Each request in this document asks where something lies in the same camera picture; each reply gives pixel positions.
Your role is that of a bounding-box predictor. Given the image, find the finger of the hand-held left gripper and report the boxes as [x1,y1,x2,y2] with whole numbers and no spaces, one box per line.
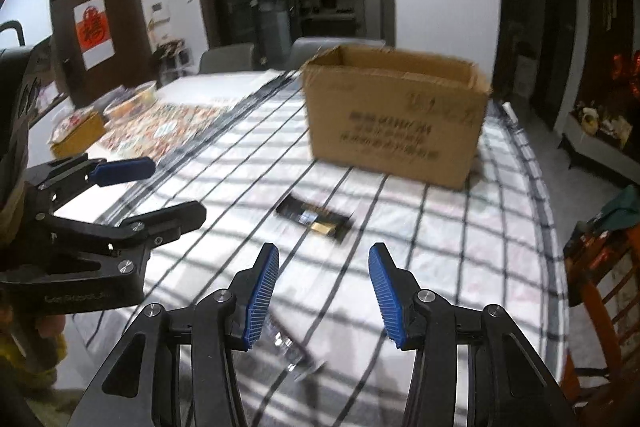
[50,200,208,258]
[25,156,157,208]

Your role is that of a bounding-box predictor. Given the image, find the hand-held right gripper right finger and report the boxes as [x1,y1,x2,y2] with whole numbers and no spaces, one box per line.
[367,244,576,427]

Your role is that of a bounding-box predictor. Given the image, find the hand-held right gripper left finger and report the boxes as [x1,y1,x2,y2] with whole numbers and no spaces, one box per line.
[70,242,281,427]

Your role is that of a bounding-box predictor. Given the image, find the black snack packet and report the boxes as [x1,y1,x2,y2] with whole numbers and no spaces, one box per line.
[276,193,357,249]

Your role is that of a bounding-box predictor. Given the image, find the brown cardboard box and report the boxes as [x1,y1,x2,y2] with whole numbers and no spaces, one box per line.
[300,44,494,192]

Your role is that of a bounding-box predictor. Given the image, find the person's left forearm beige sleeve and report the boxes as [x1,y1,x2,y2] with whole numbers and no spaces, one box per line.
[0,184,25,238]

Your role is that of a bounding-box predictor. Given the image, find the person's left hand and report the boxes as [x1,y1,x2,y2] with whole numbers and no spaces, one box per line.
[36,313,69,359]

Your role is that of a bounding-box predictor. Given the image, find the colourful printed table mat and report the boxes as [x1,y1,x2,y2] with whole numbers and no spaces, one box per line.
[97,103,238,160]

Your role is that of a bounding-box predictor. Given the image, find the yellow cardboard box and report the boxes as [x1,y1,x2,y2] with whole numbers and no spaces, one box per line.
[50,108,108,158]

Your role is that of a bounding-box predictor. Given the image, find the black white checked tablecloth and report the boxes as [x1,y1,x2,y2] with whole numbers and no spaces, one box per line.
[90,69,571,427]

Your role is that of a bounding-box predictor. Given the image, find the clear plastic food container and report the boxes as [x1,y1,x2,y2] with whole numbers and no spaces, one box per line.
[102,82,158,120]

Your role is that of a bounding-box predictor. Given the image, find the person's yellow clothing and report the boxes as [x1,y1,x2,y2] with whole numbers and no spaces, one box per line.
[0,307,68,408]

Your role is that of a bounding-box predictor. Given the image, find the small storage rack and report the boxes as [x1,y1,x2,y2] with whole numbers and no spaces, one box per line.
[152,39,195,82]

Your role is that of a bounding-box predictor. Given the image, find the brown wooden door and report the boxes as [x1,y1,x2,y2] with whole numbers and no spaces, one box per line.
[50,0,156,108]

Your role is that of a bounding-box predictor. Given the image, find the red white door poster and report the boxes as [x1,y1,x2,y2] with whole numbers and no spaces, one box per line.
[74,0,116,70]

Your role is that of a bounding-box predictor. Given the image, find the grey dining chair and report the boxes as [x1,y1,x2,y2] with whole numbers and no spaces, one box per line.
[289,36,387,70]
[199,43,257,75]

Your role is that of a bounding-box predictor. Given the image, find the orange wooden chair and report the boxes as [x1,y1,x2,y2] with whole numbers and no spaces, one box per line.
[560,217,640,427]

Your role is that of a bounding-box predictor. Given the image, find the green cloth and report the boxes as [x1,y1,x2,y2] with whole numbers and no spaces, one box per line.
[592,186,640,230]

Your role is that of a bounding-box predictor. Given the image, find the dark low cabinet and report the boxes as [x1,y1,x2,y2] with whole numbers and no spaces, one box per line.
[557,99,640,185]

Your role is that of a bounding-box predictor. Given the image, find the dark interior door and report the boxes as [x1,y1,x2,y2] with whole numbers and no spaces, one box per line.
[542,0,577,130]

